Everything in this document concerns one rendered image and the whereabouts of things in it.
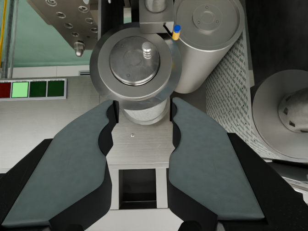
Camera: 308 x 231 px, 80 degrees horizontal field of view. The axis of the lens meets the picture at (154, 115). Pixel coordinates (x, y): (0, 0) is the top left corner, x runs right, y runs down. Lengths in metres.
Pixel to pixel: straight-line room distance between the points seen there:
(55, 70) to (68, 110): 2.91
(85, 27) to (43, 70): 3.06
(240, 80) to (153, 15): 0.18
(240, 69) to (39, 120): 0.61
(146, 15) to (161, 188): 0.49
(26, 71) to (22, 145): 3.13
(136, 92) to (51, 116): 0.46
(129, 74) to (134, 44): 0.05
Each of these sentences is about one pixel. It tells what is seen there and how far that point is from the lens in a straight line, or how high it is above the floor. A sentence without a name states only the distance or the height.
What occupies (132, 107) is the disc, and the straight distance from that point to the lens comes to 0.29.
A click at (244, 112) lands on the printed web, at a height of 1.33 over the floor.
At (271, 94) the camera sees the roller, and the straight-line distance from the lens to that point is 0.35.
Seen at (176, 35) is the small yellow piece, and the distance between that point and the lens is 0.27.
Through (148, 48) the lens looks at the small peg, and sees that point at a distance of 0.26.
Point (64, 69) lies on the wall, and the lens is 3.51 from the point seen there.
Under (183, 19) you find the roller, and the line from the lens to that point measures 0.35.
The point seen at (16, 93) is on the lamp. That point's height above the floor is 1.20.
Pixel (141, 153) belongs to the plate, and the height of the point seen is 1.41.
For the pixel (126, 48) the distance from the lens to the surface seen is 0.30.
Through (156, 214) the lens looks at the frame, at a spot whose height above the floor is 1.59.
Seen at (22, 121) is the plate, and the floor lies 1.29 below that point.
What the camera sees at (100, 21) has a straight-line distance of 0.36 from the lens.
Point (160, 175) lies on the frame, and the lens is 0.62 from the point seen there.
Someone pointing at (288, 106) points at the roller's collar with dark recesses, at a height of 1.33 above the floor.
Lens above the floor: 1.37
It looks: 8 degrees down
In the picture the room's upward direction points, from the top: 178 degrees clockwise
